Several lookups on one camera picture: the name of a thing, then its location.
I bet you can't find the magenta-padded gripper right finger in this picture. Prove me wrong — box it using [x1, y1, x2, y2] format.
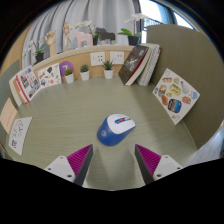
[134, 143, 184, 185]

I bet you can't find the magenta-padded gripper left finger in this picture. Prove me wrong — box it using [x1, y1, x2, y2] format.
[43, 143, 94, 187]

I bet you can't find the blue and white computer mouse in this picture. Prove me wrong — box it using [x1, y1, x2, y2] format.
[96, 113, 137, 147]

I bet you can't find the white mouse pad with drawing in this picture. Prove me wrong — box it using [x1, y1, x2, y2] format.
[7, 116, 33, 156]

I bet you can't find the colourful sticker sheet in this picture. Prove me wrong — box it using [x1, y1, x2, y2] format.
[152, 68, 201, 126]

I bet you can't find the beige booklet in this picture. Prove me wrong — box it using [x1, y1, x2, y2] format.
[0, 97, 18, 135]

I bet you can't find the small plant in white pot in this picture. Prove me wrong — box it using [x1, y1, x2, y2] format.
[102, 59, 115, 80]
[79, 63, 91, 82]
[63, 68, 75, 84]

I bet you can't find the white card with stickers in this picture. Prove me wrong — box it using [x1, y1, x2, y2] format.
[37, 63, 63, 89]

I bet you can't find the round purple number sign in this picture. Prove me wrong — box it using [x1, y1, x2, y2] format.
[59, 60, 75, 79]

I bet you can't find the green desk divider panel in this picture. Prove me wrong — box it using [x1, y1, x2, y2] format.
[0, 59, 22, 111]
[146, 23, 224, 150]

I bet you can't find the thick white book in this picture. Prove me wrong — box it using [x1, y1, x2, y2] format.
[136, 42, 163, 87]

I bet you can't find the black hardcover book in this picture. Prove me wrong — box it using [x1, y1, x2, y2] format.
[118, 44, 150, 87]

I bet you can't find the white orchid in black pot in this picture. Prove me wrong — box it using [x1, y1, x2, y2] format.
[23, 39, 46, 64]

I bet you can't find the beige wooden desk shelf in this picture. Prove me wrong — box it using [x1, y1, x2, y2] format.
[32, 44, 136, 83]

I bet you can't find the pink horse figurine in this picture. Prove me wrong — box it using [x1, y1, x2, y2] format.
[74, 31, 94, 49]

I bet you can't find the large white orchid black pot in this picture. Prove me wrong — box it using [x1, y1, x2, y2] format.
[117, 13, 149, 47]

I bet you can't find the wooden artist mannequin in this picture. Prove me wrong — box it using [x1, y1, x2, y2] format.
[62, 20, 73, 52]

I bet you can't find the black horse figurine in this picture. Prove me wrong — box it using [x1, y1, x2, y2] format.
[95, 27, 116, 45]

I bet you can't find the white orchid behind horses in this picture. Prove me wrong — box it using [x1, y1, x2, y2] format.
[74, 20, 100, 46]

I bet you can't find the dark-framed window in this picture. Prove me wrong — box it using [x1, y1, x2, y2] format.
[138, 0, 198, 44]

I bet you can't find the grey curtain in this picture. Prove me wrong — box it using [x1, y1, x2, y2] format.
[21, 0, 141, 69]

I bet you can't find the white wall socket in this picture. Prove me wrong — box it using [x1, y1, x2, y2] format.
[89, 51, 107, 67]
[109, 50, 125, 65]

